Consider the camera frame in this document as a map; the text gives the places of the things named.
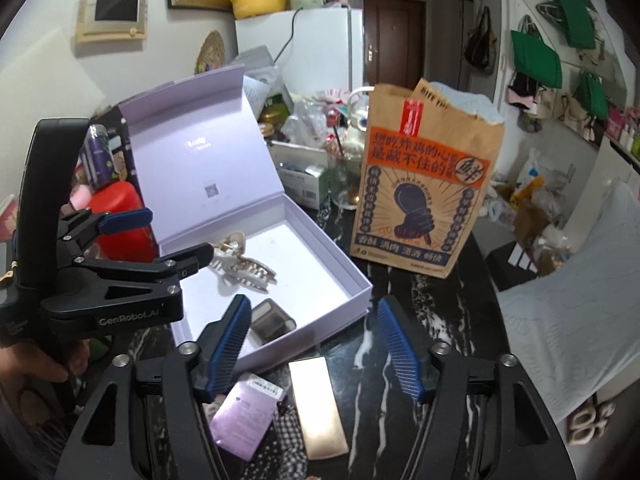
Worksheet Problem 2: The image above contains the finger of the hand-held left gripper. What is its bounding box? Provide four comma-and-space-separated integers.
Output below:
72, 242, 215, 308
57, 192, 153, 261

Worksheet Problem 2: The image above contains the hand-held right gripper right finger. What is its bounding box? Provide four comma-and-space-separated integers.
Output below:
376, 295, 578, 480

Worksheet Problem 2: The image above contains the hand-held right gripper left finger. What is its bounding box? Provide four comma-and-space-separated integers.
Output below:
52, 294, 253, 480

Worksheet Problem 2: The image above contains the beige hair claw clip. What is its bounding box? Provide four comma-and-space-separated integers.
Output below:
207, 231, 278, 291

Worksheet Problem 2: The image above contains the small purple carton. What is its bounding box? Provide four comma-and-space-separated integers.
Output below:
209, 372, 286, 461

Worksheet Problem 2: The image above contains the lavender gift box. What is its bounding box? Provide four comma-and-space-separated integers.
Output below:
117, 64, 373, 376

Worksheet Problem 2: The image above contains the black white gingham scrunchie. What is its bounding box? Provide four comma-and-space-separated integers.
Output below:
240, 400, 313, 480

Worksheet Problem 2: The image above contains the person's left hand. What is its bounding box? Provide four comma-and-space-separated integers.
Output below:
0, 340, 90, 413

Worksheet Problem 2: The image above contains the red plastic container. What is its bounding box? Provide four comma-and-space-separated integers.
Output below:
87, 182, 156, 263

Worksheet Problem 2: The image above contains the grey translucent small case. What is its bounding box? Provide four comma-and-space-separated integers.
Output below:
247, 298, 296, 348

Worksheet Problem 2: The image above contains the purple drink can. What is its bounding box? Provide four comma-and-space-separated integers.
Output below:
80, 125, 109, 186

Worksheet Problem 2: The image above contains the gold rectangular plate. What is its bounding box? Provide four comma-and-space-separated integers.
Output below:
288, 356, 349, 461

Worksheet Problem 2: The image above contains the black box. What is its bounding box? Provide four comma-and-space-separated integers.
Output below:
486, 241, 542, 292

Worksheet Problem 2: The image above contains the white medicine box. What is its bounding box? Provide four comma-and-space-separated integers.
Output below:
277, 162, 332, 210

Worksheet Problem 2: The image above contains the white open carton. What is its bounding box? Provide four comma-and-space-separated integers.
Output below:
269, 140, 333, 166

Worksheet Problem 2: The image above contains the printed brown paper bag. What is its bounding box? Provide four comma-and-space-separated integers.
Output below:
350, 77, 506, 279

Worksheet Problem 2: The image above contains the clear glass cup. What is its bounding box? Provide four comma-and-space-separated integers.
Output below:
330, 152, 366, 211

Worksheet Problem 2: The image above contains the white quilted leaf-pattern cover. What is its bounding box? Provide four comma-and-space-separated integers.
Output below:
495, 182, 640, 426

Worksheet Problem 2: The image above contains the woven straw fan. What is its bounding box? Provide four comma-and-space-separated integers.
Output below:
195, 30, 227, 75

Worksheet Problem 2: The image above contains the clear plastic bag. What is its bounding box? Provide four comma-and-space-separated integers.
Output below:
284, 91, 351, 147

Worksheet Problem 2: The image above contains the beige slipper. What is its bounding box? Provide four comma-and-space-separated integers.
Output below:
566, 394, 617, 447

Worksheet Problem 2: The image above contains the white refrigerator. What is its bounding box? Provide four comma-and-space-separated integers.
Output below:
235, 7, 364, 98

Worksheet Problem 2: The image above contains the dark brown door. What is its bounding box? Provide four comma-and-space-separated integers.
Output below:
362, 0, 427, 92

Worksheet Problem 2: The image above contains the green tote bag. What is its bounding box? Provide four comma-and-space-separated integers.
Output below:
510, 30, 564, 89
552, 0, 597, 51
572, 72, 610, 122

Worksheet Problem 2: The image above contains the black hanging bag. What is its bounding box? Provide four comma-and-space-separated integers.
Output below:
464, 6, 499, 72

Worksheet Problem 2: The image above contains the beige wall intercom panel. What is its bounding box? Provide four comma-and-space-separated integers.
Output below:
75, 0, 149, 44

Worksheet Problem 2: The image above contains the black power cable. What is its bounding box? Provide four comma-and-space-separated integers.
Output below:
272, 6, 307, 67

